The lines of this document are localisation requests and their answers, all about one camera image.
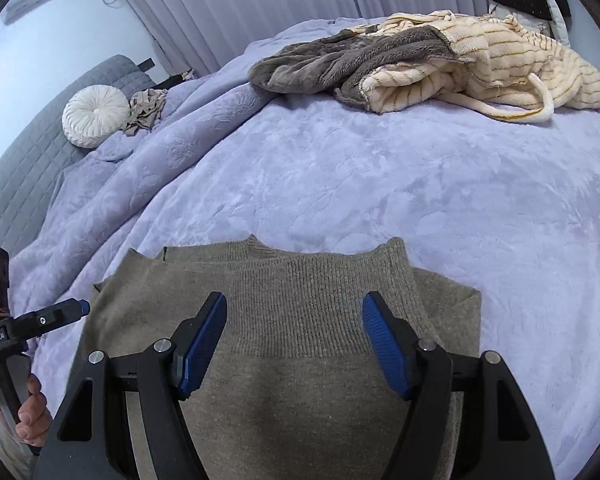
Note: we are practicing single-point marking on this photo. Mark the lavender plush bed blanket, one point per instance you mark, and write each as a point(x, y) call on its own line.
point(510, 210)

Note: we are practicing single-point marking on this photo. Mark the round white pleated cushion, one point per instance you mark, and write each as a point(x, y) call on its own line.
point(93, 114)

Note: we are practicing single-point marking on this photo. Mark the grey quilted headboard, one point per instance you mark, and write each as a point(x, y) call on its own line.
point(30, 167)

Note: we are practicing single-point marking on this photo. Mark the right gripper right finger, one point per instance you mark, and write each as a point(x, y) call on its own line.
point(393, 342)

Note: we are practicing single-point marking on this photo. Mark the small beige crumpled cloth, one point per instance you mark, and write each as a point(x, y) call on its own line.
point(145, 108)

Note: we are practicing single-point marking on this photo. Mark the cream striped fleece robe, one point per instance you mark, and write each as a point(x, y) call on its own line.
point(497, 68)

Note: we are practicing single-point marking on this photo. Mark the grey-brown fleece garment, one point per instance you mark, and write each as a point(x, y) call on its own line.
point(337, 64)

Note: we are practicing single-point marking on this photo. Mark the person's left hand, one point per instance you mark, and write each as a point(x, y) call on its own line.
point(34, 417)

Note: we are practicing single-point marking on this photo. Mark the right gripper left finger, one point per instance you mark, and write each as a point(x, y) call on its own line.
point(195, 341)

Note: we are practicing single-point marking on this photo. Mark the brown knit sweater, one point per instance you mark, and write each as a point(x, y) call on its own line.
point(294, 389)

